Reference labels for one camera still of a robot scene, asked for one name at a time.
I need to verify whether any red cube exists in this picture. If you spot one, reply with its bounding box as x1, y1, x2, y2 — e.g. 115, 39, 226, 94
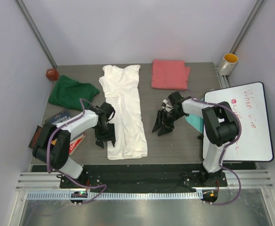
46, 68, 59, 81

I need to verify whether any teal board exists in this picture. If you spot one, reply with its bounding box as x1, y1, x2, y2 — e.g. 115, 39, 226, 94
184, 97, 205, 133

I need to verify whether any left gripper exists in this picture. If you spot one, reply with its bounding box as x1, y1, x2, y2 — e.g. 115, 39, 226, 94
95, 122, 115, 148

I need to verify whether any brown orange book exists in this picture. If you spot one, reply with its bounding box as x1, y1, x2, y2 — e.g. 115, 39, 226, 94
28, 125, 42, 149

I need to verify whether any folded pink t shirt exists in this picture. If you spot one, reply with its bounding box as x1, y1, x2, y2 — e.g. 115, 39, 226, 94
151, 59, 190, 90

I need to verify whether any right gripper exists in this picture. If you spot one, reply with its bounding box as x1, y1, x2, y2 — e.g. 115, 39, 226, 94
152, 109, 184, 137

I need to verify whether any green t shirt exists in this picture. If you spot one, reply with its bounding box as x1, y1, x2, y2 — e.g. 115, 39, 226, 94
48, 75, 100, 111

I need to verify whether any blue book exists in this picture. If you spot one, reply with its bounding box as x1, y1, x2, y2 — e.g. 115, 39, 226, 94
45, 109, 71, 125

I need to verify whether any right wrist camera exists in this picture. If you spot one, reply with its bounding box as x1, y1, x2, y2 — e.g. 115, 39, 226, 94
162, 91, 191, 112

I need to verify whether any yellow white mug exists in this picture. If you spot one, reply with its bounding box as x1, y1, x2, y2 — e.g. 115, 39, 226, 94
217, 53, 238, 76

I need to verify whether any white whiteboard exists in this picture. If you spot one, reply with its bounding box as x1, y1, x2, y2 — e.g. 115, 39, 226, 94
204, 82, 274, 162

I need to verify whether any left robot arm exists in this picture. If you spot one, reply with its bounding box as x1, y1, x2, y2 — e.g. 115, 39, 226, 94
32, 107, 116, 188

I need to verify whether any aluminium rail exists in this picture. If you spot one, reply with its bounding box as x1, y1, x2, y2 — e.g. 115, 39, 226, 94
16, 169, 273, 191

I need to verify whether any red white book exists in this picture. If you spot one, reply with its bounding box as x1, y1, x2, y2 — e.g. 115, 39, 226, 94
69, 133, 86, 155

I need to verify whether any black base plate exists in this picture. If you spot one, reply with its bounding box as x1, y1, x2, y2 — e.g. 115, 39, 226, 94
30, 164, 257, 193

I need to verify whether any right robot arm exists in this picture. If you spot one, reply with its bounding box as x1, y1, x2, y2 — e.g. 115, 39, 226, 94
152, 92, 242, 186

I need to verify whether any white t shirt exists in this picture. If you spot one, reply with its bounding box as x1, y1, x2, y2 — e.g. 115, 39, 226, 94
99, 65, 148, 160

